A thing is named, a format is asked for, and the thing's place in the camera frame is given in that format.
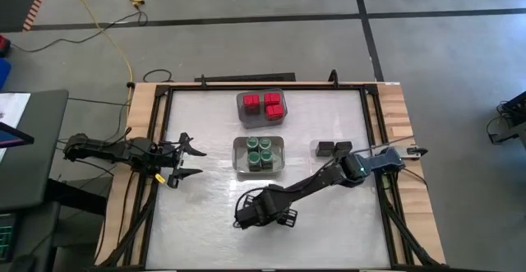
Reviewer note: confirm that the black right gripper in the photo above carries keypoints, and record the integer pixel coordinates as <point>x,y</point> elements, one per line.
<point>263,208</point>

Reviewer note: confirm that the black flat bar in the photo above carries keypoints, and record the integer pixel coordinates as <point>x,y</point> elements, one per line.
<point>246,77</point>

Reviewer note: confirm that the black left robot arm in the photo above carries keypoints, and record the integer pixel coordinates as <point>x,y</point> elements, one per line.
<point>102,148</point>

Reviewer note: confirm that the black metal table frame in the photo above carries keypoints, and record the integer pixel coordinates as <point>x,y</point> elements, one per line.
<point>308,87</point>

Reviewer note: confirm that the black desk support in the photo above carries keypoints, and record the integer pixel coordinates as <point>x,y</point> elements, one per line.
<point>78,198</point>

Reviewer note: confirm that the blue object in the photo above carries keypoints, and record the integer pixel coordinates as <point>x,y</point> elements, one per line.
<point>3,72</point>

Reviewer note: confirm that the small yellow tag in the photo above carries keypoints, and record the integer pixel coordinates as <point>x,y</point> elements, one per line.
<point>160,178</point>

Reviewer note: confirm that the black mat orange edge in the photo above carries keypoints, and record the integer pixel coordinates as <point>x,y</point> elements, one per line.
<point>16,1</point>

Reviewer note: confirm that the white paper sheet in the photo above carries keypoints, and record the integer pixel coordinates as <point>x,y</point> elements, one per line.
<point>14,105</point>

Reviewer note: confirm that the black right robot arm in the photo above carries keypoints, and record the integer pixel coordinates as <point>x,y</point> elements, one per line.
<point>320,179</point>

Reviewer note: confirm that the red object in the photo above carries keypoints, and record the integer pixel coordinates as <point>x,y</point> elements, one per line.
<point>3,46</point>

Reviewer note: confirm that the grey desk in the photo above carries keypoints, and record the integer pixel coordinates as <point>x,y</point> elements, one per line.
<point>41,161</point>

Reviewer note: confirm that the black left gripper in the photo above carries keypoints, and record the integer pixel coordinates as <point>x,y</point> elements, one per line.
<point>170,157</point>

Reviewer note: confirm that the grey plastic bin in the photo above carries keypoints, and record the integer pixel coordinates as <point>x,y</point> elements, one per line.
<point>257,120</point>

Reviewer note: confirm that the black-lid green pepper tin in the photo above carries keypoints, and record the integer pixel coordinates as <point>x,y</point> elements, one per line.
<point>324,148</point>
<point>343,146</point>

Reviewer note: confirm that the white plastic bin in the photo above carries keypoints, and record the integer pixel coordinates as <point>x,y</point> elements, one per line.
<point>238,157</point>

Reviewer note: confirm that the clear plastic bin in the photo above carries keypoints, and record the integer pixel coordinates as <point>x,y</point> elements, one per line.
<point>318,163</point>

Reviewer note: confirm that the dark tablet screen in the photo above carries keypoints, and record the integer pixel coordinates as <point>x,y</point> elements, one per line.
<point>12,138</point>

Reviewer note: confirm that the black clamp post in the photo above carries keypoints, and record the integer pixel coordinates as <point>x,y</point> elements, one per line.
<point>203,82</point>
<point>333,79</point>

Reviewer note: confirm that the backlit keyboard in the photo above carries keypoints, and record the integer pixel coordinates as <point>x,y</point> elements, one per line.
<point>6,243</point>

